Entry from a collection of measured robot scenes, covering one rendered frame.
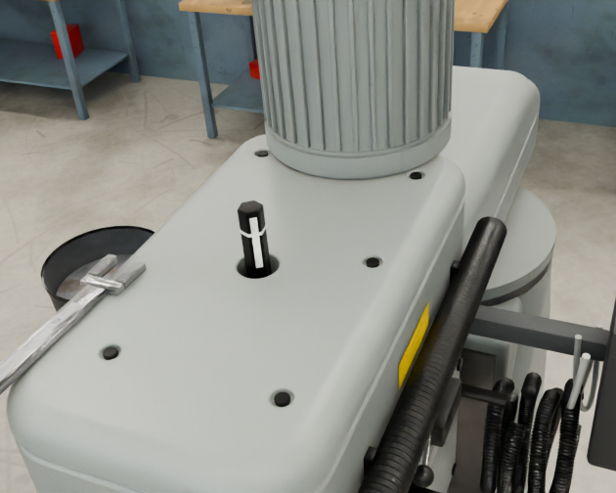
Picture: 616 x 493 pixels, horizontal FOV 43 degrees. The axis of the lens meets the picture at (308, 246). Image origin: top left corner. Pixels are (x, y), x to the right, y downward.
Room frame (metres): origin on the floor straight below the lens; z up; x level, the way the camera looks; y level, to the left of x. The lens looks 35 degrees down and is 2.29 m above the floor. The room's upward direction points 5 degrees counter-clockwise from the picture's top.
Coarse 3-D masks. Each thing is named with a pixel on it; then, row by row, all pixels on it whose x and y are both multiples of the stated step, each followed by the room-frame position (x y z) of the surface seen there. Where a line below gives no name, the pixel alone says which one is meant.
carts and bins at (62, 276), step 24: (72, 240) 2.57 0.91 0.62; (96, 240) 2.61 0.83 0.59; (120, 240) 2.62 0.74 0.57; (144, 240) 2.60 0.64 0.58; (48, 264) 2.44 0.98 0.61; (72, 264) 2.54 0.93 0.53; (96, 264) 2.56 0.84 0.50; (120, 264) 2.54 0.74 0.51; (48, 288) 2.36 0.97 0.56; (72, 288) 2.42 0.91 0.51
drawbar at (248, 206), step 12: (252, 204) 0.55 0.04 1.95; (240, 216) 0.54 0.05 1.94; (252, 216) 0.54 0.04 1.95; (264, 216) 0.55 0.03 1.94; (240, 228) 0.55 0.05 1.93; (264, 240) 0.54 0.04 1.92; (252, 252) 0.54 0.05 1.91; (264, 252) 0.54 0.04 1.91; (252, 264) 0.54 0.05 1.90; (264, 264) 0.54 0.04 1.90; (252, 276) 0.54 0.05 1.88; (264, 276) 0.54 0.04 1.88
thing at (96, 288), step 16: (112, 256) 0.57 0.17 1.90; (96, 272) 0.55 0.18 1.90; (128, 272) 0.55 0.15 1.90; (96, 288) 0.53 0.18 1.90; (112, 288) 0.53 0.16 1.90; (80, 304) 0.51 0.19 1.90; (48, 320) 0.49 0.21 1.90; (64, 320) 0.49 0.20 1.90; (32, 336) 0.47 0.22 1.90; (48, 336) 0.47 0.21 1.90; (16, 352) 0.45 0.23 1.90; (32, 352) 0.45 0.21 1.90; (0, 368) 0.44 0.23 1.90; (16, 368) 0.44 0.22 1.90; (0, 384) 0.42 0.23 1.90
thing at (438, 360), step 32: (480, 224) 0.71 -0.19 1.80; (480, 256) 0.65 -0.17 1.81; (448, 288) 0.61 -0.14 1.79; (480, 288) 0.60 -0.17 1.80; (448, 320) 0.55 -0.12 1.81; (448, 352) 0.51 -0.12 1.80; (416, 384) 0.47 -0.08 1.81; (448, 384) 0.48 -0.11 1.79; (416, 416) 0.44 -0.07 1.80; (384, 448) 0.41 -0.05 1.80; (416, 448) 0.41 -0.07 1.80; (384, 480) 0.38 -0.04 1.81
